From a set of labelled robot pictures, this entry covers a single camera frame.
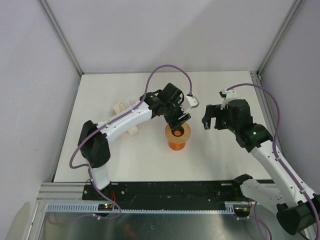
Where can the aluminium front frame rail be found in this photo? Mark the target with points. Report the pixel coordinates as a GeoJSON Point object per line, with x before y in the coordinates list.
{"type": "Point", "coordinates": [61, 191]}

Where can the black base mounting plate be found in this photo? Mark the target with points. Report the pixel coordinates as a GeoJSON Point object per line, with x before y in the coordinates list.
{"type": "Point", "coordinates": [196, 195]}

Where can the aluminium frame post left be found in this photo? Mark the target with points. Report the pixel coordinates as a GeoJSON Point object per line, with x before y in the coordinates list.
{"type": "Point", "coordinates": [46, 9]}

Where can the aluminium side rail right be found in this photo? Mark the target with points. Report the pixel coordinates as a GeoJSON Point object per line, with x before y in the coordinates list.
{"type": "Point", "coordinates": [267, 104]}

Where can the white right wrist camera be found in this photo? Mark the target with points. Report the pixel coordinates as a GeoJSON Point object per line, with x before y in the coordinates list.
{"type": "Point", "coordinates": [227, 95]}

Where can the aluminium frame post right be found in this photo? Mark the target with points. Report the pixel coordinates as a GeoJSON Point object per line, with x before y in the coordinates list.
{"type": "Point", "coordinates": [280, 34]}

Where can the grey slotted cable duct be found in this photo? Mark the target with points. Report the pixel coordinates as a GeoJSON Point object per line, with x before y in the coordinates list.
{"type": "Point", "coordinates": [104, 208]}

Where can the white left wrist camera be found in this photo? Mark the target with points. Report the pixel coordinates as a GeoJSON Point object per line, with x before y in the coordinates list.
{"type": "Point", "coordinates": [189, 102]}

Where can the orange glass coffee carafe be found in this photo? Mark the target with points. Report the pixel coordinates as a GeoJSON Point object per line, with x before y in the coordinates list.
{"type": "Point", "coordinates": [174, 141]}

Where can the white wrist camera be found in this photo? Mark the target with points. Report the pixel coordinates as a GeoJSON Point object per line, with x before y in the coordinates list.
{"type": "Point", "coordinates": [189, 102]}
{"type": "Point", "coordinates": [227, 95]}

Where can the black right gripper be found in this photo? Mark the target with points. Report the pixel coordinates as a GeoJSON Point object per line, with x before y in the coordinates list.
{"type": "Point", "coordinates": [212, 111]}

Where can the aluminium frame post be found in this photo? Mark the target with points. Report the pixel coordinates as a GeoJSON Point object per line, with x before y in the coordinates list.
{"type": "Point", "coordinates": [280, 34]}
{"type": "Point", "coordinates": [46, 9]}

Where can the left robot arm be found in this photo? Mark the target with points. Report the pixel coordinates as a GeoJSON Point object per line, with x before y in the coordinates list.
{"type": "Point", "coordinates": [95, 138]}

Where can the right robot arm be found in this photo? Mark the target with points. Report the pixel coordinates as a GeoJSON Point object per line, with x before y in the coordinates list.
{"type": "Point", "coordinates": [295, 204]}

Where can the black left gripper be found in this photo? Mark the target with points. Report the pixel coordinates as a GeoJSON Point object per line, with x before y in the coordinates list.
{"type": "Point", "coordinates": [171, 121]}

